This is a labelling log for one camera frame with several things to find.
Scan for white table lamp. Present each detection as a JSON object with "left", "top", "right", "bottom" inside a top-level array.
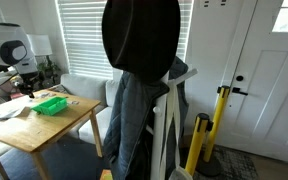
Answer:
[{"left": 28, "top": 34, "right": 53, "bottom": 69}]

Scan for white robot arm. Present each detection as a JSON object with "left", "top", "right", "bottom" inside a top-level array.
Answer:
[{"left": 0, "top": 23, "right": 39, "bottom": 98}]

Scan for yellow stanchion post rear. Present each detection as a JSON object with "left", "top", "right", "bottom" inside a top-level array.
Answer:
[{"left": 196, "top": 85, "right": 230, "bottom": 177}]

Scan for yellow stanchion post front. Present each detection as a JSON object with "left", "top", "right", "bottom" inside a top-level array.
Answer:
[{"left": 185, "top": 113, "right": 213, "bottom": 176}]

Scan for light grey sofa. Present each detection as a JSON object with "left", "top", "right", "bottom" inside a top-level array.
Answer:
[{"left": 0, "top": 73, "right": 122, "bottom": 168}]

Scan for white entry door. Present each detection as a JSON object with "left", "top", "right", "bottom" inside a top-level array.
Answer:
[{"left": 217, "top": 0, "right": 288, "bottom": 162}]

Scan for small wooden table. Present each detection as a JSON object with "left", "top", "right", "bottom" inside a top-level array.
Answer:
[{"left": 0, "top": 90, "right": 103, "bottom": 180}]

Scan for black door handle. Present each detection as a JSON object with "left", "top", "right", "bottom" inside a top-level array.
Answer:
[{"left": 217, "top": 86, "right": 249, "bottom": 97}]

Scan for grey quilted jacket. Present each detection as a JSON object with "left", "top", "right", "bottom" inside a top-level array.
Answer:
[{"left": 102, "top": 55, "right": 190, "bottom": 180}]

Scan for white window blinds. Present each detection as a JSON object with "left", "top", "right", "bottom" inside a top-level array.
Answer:
[{"left": 55, "top": 0, "right": 194, "bottom": 80}]

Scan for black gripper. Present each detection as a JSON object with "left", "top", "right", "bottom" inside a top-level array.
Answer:
[{"left": 17, "top": 76, "right": 41, "bottom": 98}]

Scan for black hat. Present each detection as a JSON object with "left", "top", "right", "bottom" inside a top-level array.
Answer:
[{"left": 102, "top": 0, "right": 181, "bottom": 82}]

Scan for patterned door rug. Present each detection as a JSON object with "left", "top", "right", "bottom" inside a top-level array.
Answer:
[{"left": 193, "top": 146, "right": 259, "bottom": 180}]

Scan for orange cardboard box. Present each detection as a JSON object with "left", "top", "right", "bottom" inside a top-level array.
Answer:
[{"left": 100, "top": 169, "right": 113, "bottom": 180}]

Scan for yellow stanchion post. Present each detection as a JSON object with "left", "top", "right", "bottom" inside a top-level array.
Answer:
[
  {"left": 196, "top": 85, "right": 230, "bottom": 177},
  {"left": 185, "top": 113, "right": 213, "bottom": 176}
]

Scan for green plastic lunch box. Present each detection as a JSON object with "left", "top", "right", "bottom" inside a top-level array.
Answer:
[{"left": 32, "top": 97, "right": 67, "bottom": 116}]

